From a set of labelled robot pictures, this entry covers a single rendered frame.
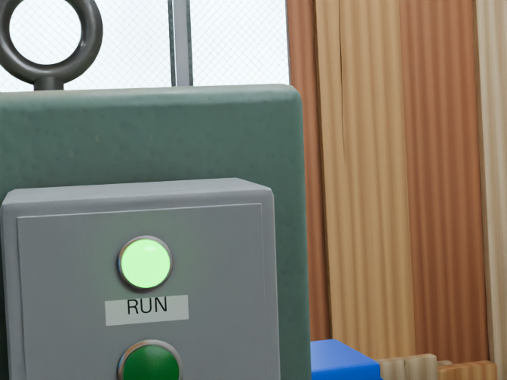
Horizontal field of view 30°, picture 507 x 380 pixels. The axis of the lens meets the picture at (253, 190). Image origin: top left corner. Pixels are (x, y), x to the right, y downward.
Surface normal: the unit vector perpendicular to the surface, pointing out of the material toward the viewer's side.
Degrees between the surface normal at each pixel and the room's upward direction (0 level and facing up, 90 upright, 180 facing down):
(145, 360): 87
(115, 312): 90
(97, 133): 90
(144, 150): 90
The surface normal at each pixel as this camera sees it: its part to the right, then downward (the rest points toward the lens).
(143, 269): 0.17, 0.12
